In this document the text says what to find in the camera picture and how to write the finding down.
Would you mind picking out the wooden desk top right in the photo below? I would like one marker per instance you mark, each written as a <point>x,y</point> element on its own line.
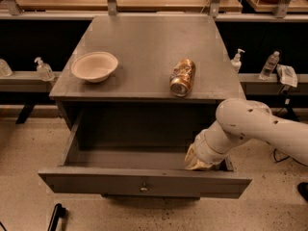
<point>259,6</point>

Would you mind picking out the white sanitizer pump bottle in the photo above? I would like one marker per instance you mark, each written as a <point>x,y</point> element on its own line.
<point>236,61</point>

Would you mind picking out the clear water bottle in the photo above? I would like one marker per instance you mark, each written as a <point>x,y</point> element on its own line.
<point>270,65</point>

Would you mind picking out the wooden desk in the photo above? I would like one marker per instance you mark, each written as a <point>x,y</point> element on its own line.
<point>122,5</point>
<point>259,6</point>

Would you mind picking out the white paper bowl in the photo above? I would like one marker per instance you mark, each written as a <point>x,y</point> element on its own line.
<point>94,67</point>

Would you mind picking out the clear sanitizer pump bottle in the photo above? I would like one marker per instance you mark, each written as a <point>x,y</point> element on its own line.
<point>44,70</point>

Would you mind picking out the grey top drawer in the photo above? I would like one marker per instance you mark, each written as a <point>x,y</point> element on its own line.
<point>137,155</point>

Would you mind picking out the grey drawer cabinet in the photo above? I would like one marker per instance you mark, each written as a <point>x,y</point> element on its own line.
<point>147,48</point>

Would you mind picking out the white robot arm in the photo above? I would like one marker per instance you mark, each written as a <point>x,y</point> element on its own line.
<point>238,121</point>

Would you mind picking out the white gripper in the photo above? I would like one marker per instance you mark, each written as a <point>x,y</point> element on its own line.
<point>203,150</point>

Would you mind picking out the crumpled white packet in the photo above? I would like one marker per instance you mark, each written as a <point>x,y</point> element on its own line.
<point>287,75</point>

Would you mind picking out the black object at bottom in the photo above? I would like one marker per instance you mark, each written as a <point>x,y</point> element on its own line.
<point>58,212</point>

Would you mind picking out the wooden desk top left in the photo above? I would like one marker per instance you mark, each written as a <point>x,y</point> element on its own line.
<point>122,5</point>

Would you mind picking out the crushed orange soda can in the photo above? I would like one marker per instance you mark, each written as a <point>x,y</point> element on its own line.
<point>182,77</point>

